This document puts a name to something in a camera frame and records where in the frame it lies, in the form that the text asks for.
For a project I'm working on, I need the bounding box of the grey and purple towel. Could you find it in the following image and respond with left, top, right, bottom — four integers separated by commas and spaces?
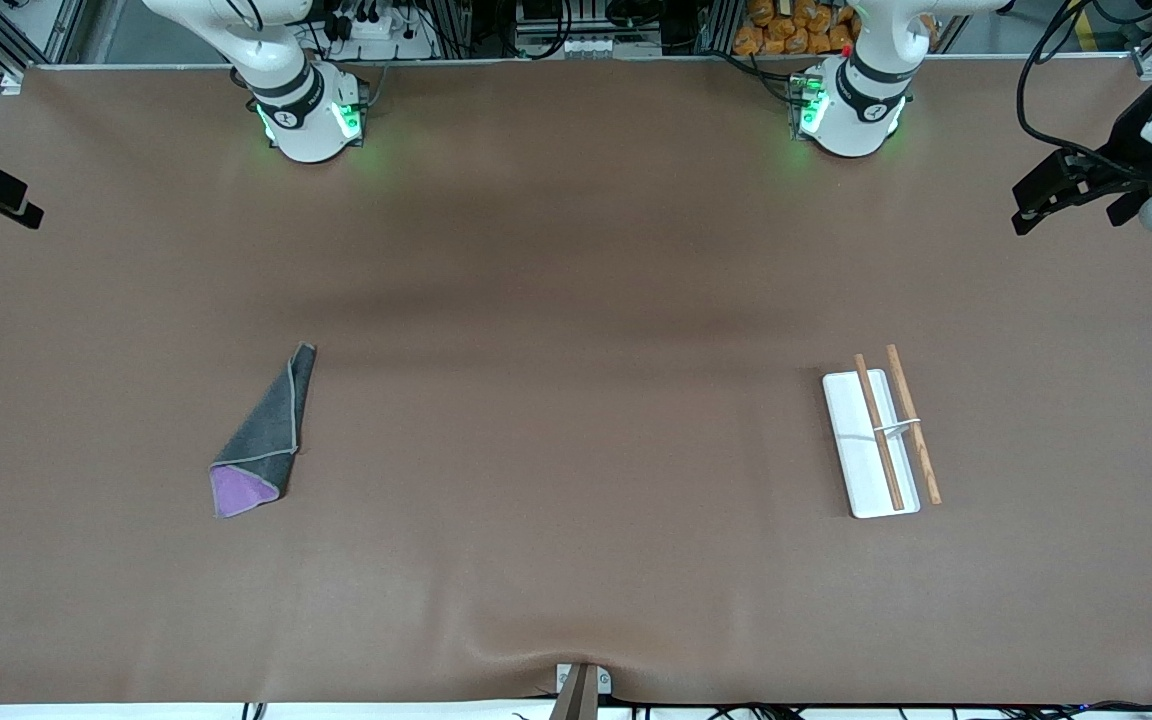
209, 342, 318, 519

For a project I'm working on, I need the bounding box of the wooden rack rod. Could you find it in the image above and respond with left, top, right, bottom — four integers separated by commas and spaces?
885, 344, 943, 506
854, 354, 905, 512

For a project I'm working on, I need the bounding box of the white rack base tray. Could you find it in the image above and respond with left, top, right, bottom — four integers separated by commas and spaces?
822, 370, 922, 519

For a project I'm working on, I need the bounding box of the orange packaged goods pile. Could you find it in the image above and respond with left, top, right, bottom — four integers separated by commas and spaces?
733, 0, 859, 57

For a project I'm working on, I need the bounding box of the white power strip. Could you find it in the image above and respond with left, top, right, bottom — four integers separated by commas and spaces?
331, 8, 429, 47

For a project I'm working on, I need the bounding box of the silver connector device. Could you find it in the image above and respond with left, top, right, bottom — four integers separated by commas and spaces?
516, 28, 663, 60

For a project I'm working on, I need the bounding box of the brown table cover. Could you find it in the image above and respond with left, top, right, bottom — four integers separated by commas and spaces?
0, 55, 1152, 706

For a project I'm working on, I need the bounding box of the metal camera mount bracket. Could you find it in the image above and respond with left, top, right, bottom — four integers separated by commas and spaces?
548, 663, 613, 720

